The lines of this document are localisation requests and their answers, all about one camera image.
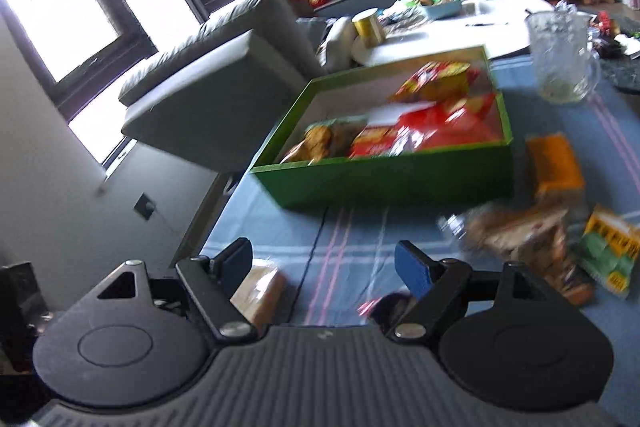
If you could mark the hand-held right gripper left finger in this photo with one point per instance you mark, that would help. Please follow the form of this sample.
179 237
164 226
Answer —
232 264

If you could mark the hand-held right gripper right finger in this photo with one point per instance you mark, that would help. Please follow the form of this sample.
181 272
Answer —
417 267

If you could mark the clear cracker packet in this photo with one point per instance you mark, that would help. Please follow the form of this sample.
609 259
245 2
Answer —
260 297

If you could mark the green cardboard box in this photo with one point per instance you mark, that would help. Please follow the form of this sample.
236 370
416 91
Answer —
390 179

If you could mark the brown snack packet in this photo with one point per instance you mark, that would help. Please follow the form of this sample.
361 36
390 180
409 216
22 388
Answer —
525 237

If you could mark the red serrated-edge snack packet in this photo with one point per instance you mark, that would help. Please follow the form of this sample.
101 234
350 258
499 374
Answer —
372 143

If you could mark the large red snack bag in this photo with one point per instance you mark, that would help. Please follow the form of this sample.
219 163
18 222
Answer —
450 124

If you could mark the orange cracker snack packet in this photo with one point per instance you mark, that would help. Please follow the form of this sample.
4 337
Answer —
317 142

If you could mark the white red snack packet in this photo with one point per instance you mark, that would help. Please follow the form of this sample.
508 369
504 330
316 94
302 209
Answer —
400 114

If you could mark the plain orange snack packet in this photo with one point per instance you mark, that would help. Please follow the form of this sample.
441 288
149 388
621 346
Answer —
555 167

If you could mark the red yellow snack packet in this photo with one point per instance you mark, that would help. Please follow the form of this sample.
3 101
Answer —
435 82

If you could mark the yellow green snack packet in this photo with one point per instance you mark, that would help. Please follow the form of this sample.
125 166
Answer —
612 252

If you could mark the blue striped tablecloth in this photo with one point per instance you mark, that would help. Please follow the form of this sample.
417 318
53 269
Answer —
350 247

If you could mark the grey sofa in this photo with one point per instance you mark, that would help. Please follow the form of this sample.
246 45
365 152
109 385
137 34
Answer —
210 97

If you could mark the white cushion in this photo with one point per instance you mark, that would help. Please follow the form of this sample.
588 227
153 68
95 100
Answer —
337 42

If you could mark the yellow can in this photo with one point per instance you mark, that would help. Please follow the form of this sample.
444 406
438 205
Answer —
369 28

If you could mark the black pen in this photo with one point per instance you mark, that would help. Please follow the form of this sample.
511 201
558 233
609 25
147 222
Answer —
485 24

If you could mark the glass mug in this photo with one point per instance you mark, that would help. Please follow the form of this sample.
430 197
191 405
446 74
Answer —
560 57

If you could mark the blue basket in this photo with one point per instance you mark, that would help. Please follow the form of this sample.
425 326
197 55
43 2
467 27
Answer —
442 9

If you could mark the dark round side table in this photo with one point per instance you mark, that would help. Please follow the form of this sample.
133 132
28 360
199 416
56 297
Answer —
625 74

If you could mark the clutter of small packets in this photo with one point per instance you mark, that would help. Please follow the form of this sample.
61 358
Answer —
617 32

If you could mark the black wall socket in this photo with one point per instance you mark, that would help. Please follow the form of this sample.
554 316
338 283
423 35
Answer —
145 206

